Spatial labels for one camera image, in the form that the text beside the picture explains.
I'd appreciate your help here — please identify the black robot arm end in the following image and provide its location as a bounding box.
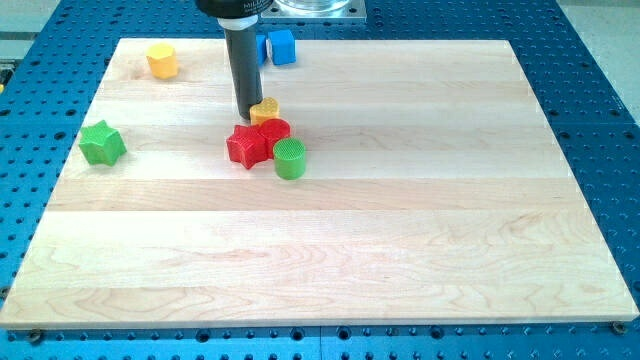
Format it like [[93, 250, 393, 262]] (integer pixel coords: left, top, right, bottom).
[[195, 0, 273, 19]]

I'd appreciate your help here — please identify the yellow hexagon block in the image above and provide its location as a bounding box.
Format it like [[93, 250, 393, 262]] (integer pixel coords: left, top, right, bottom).
[[146, 42, 179, 79]]

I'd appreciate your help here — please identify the green cylinder block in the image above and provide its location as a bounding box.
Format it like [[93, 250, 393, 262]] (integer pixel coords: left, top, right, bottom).
[[273, 137, 306, 180]]

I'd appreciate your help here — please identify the red cylinder block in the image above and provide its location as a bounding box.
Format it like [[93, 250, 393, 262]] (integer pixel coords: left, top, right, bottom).
[[258, 118, 291, 159]]

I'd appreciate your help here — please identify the red star block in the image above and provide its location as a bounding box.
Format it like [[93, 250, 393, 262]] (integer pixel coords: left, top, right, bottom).
[[226, 125, 268, 169]]

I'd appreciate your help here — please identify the yellow heart block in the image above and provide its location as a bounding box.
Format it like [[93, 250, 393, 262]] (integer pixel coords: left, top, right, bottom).
[[249, 97, 280, 125]]

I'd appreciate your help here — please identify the light wooden board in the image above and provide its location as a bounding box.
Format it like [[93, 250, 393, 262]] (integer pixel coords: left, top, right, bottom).
[[1, 38, 638, 330]]

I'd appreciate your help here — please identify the blue cube block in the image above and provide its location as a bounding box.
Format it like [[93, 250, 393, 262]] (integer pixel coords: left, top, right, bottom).
[[268, 29, 297, 66]]

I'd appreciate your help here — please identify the blue block behind rod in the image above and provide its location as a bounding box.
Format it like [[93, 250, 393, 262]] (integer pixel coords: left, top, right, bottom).
[[256, 34, 268, 66]]

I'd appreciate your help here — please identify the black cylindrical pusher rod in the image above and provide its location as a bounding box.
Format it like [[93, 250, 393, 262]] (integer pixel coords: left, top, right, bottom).
[[218, 15, 263, 122]]

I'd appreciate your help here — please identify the green star block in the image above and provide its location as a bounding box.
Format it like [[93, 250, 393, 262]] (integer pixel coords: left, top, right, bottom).
[[78, 120, 127, 166]]

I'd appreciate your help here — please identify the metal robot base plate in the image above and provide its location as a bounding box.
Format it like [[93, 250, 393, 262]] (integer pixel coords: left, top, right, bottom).
[[261, 0, 367, 21]]

